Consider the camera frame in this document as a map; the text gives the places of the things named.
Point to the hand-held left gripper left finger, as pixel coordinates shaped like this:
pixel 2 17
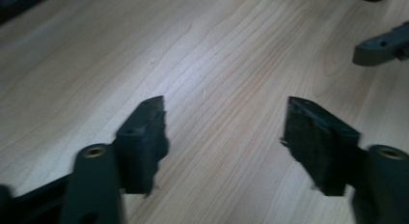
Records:
pixel 141 146

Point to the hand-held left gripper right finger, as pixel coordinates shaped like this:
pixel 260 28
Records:
pixel 318 146

